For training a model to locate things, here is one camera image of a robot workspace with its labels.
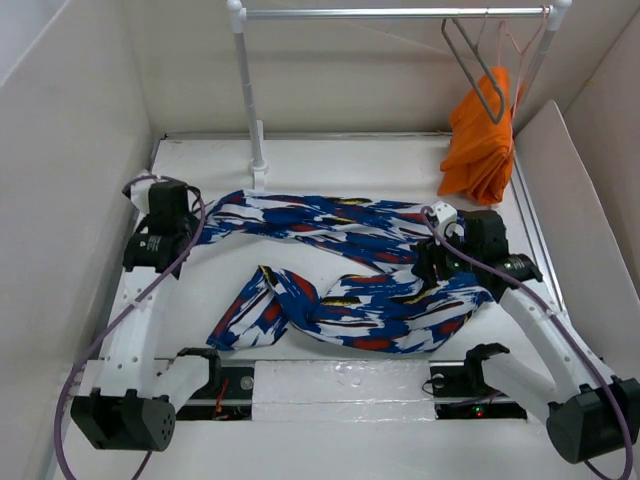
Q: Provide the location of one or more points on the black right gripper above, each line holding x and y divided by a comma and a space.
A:
428, 253

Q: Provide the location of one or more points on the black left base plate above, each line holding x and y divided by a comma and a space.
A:
229, 399

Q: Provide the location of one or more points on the blue patterned trousers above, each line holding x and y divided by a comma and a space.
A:
390, 311

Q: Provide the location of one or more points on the white clothes rack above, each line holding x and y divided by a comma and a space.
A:
552, 14

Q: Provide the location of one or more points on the orange cloth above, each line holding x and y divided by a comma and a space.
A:
480, 159

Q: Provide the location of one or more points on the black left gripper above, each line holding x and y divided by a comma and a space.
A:
194, 221

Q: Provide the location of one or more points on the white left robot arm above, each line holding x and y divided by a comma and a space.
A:
132, 405

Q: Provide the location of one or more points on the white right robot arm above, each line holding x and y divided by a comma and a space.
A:
587, 409

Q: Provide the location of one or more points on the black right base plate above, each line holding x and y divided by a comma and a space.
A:
455, 397

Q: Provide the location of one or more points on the pink wire hanger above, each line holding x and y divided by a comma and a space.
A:
503, 31

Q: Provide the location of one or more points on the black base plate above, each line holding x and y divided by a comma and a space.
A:
455, 397
229, 399

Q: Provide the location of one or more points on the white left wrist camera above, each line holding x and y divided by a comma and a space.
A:
137, 191

